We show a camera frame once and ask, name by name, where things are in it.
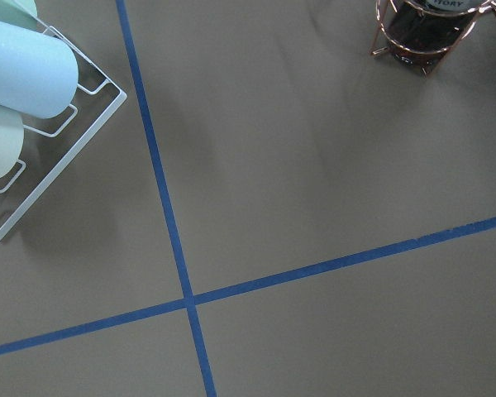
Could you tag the dark drink bottle front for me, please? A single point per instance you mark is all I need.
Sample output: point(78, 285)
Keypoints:
point(421, 36)

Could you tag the mint green cup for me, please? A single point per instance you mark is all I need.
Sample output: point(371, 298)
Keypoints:
point(11, 139)

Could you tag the light blue cup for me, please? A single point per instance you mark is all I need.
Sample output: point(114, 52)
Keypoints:
point(39, 74)

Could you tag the white wire cup rack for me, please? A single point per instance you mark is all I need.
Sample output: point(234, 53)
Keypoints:
point(50, 145)

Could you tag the copper wire bottle rack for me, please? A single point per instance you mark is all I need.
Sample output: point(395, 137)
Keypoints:
point(384, 11)

